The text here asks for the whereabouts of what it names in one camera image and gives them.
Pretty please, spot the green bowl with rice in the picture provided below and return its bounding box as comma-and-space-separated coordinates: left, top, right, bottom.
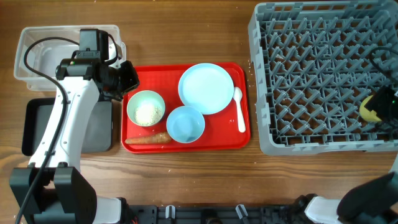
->
126, 90, 165, 127

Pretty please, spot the light blue bowl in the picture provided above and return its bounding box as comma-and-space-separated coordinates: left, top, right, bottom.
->
166, 106, 205, 144

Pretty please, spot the yellow plastic cup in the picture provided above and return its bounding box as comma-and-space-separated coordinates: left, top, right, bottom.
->
359, 95, 381, 122

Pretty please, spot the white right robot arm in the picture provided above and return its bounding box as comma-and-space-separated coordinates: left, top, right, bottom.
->
298, 86, 397, 223

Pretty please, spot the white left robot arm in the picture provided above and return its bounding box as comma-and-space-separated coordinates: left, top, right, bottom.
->
9, 29, 139, 223

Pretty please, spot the black waste tray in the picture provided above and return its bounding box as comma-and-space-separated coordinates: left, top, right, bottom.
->
21, 98, 113, 156

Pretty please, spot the clear plastic waste bin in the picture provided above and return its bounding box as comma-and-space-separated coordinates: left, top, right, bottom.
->
14, 25, 127, 91

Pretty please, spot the grey dishwasher rack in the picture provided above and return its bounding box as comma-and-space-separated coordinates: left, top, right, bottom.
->
248, 1, 397, 156

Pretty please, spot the orange carrot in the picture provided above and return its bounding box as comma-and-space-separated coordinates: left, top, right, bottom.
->
124, 132, 172, 144

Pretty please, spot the light blue plate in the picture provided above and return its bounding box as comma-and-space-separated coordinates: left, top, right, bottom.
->
178, 63, 234, 115

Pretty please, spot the red plastic tray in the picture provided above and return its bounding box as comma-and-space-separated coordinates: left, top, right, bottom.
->
121, 62, 251, 154

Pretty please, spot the white plastic spoon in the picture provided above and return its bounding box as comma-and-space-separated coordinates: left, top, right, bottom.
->
233, 86, 246, 133

